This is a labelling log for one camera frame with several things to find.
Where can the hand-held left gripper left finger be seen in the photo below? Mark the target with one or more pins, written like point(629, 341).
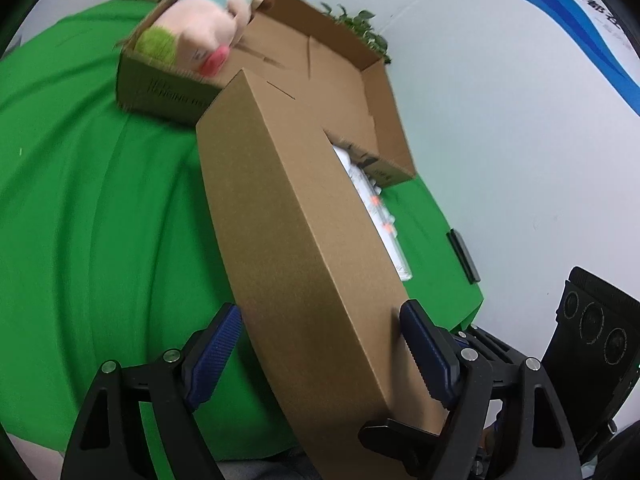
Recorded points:
point(220, 355)

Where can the white box with green border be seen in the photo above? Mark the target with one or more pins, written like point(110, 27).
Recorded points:
point(395, 255)

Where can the long cardboard box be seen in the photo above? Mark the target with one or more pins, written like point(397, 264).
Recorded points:
point(300, 260)

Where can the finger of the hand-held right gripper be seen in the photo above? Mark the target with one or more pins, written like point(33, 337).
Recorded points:
point(492, 342)

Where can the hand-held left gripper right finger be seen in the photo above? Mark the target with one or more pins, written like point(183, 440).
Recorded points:
point(425, 345)

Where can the green table cloth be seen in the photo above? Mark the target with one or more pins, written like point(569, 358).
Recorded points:
point(75, 210)

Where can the blue and white wall poster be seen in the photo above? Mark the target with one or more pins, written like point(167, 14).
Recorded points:
point(575, 15)

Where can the pink and teal plush toy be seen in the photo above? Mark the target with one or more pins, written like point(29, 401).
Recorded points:
point(200, 25)

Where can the black flat phone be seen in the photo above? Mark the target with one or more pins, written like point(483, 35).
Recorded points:
point(462, 255)

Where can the large cardboard box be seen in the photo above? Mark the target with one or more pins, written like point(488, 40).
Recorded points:
point(330, 75)

